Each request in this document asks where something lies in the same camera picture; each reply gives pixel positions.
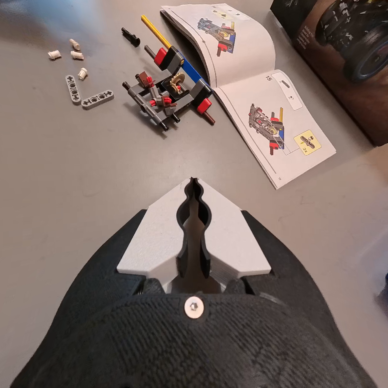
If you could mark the black lego axle pin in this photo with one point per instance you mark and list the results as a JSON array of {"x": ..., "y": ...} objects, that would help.
[{"x": 130, "y": 36}]

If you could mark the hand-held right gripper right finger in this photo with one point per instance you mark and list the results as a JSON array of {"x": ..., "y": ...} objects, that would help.
[{"x": 236, "y": 242}]

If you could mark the partly built lego chassis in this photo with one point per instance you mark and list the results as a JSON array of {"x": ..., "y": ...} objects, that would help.
[{"x": 169, "y": 60}]

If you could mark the open instruction booklet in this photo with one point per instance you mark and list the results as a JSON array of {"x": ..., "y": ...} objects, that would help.
[{"x": 251, "y": 39}]

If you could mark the white lego connector pin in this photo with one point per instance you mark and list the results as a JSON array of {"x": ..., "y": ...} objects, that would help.
[
  {"x": 74, "y": 44},
  {"x": 82, "y": 72},
  {"x": 54, "y": 54},
  {"x": 77, "y": 55}
]

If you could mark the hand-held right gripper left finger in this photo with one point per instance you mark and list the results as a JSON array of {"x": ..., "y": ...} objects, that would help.
[{"x": 148, "y": 242}]

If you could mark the grey three-hole lego beam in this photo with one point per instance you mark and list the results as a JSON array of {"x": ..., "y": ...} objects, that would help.
[
  {"x": 97, "y": 98},
  {"x": 72, "y": 89}
]

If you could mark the lego set box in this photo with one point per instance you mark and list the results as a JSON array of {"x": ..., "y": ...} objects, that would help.
[{"x": 348, "y": 60}]

